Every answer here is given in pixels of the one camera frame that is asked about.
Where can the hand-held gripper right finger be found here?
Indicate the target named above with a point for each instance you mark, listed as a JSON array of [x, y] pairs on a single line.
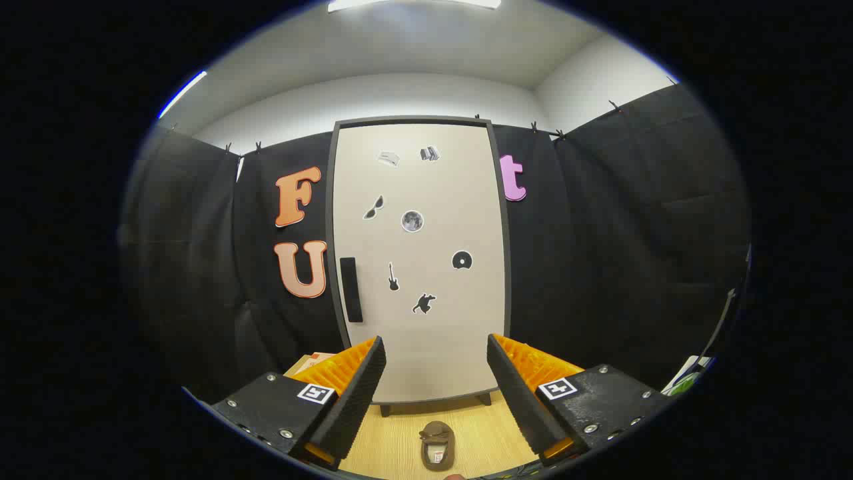
[[523, 400]]

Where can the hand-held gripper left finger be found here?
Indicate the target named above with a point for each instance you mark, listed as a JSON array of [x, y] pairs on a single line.
[[353, 400]]

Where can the brown fuzzy shoe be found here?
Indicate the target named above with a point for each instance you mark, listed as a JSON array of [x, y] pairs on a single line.
[[438, 445]]

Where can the beige shoe cabinet door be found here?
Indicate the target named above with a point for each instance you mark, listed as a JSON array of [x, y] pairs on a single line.
[[433, 346]]

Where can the dark grey shoe cabinet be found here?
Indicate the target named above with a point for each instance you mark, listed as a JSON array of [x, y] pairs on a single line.
[[508, 280]]

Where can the green round container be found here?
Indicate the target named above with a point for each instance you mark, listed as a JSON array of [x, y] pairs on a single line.
[[681, 385]]

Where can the black backdrop cloth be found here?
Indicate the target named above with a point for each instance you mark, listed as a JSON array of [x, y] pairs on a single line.
[[600, 233]]

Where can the long ceiling lamp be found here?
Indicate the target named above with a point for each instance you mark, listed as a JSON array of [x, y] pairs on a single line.
[[181, 94], [413, 4]]

